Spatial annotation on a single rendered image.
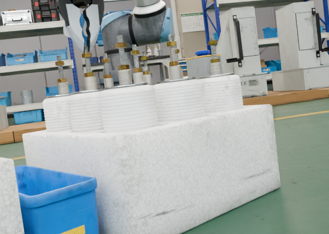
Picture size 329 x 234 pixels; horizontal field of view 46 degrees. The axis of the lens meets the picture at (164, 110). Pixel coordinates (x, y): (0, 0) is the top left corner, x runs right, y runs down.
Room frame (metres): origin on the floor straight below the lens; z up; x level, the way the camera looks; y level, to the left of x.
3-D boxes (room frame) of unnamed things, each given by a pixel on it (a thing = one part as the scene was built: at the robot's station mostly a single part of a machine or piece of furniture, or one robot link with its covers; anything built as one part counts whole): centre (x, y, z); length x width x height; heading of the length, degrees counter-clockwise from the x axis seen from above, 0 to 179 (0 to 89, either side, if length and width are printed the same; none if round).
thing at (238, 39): (3.25, -0.38, 0.45); 0.82 x 0.57 x 0.74; 101
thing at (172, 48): (0.74, -0.03, 0.30); 0.01 x 0.01 x 0.08
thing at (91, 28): (0.78, 0.13, 0.38); 0.06 x 0.03 x 0.09; 34
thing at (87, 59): (0.76, 0.14, 0.30); 0.01 x 0.01 x 0.08
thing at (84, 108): (0.76, 0.14, 0.16); 0.10 x 0.10 x 0.18
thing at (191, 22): (7.24, -0.75, 1.38); 0.49 x 0.02 x 0.35; 101
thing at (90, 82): (0.76, 0.14, 0.26); 0.02 x 0.02 x 0.03
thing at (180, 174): (0.83, 0.05, 0.09); 0.39 x 0.39 x 0.18; 40
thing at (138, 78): (0.83, 0.05, 0.26); 0.02 x 0.02 x 0.03
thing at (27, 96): (5.39, 1.87, 0.35); 0.16 x 0.15 x 0.19; 101
